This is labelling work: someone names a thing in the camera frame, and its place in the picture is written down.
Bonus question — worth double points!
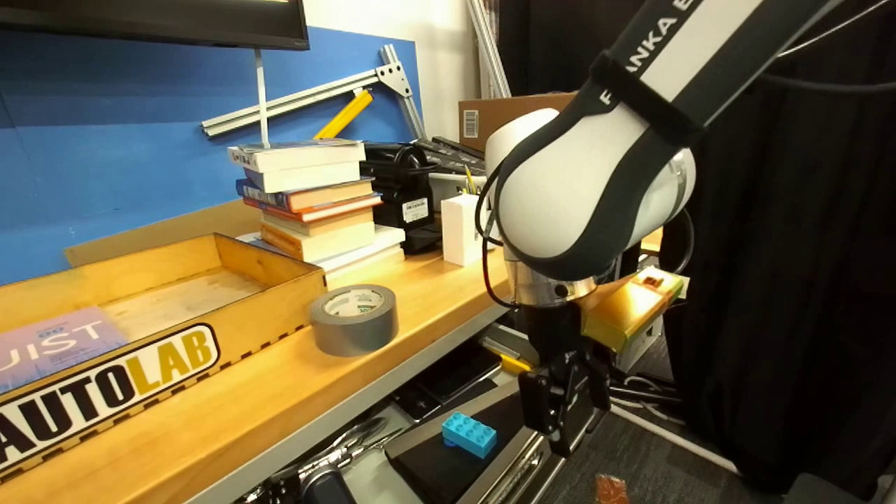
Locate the open cabinet drawer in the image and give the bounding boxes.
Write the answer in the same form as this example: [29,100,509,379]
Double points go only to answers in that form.
[383,379,565,504]

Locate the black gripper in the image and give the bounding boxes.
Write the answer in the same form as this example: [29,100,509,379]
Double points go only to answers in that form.
[516,359,617,460]

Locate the wooden Autolab tray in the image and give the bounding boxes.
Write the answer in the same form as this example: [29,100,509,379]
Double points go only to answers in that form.
[0,229,331,481]

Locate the small white box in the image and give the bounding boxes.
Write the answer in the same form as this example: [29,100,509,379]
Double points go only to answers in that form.
[438,191,484,271]

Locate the leaning aluminium bars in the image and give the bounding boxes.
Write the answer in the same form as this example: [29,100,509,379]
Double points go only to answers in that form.
[463,0,516,103]

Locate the orange spine book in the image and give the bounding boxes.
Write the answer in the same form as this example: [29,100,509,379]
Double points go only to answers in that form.
[235,177,386,228]

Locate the white flat book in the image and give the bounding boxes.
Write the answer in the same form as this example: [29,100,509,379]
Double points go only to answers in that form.
[310,225,408,277]

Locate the white cover book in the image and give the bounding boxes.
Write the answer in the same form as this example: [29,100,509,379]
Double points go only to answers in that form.
[226,138,369,177]

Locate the yellow wooden block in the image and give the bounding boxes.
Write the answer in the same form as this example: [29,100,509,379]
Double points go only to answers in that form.
[580,263,694,356]

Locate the blue lego brick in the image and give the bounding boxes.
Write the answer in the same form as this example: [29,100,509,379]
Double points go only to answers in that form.
[440,408,502,461]

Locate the yellow level tool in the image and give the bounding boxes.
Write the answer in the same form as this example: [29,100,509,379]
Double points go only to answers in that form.
[314,88,379,142]

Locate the black drawer cabinet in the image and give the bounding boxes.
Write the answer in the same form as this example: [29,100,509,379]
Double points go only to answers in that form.
[186,305,565,504]

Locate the black device with label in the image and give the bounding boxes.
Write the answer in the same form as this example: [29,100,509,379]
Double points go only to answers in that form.
[361,139,443,258]

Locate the purple booklet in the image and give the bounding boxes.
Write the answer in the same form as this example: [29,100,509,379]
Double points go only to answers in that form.
[0,305,132,396]

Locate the small yellow object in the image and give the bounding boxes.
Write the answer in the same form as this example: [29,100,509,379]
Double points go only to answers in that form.
[498,349,537,382]

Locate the black curtain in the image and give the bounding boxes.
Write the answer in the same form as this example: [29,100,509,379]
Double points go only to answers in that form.
[496,0,896,499]

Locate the red orange small object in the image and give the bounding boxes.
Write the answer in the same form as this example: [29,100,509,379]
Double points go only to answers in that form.
[590,470,636,504]

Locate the black cylinder tool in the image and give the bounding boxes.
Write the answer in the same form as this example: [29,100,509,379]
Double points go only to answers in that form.
[293,464,359,504]

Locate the cream thick book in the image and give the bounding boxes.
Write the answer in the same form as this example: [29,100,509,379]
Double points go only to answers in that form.
[257,208,380,265]

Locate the grey duct tape roll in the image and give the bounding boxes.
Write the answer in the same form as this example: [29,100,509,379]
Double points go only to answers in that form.
[306,279,404,361]

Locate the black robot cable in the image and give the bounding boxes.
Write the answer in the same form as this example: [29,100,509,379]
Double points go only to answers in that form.
[471,138,526,317]

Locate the white thick book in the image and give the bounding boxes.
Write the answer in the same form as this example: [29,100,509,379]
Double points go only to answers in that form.
[242,159,366,195]

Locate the aluminium rail with bracket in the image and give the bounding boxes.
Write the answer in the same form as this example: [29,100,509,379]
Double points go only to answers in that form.
[200,43,415,142]

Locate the black monitor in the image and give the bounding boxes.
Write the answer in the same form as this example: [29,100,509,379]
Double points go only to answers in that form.
[0,0,314,53]

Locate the blue back panel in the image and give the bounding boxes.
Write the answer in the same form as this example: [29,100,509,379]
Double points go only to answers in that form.
[0,23,425,288]

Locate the thin white rod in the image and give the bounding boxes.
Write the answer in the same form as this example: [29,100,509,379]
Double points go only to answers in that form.
[253,47,275,151]

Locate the brown cardboard shipping box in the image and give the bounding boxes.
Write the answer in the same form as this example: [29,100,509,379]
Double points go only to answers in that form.
[453,88,583,159]

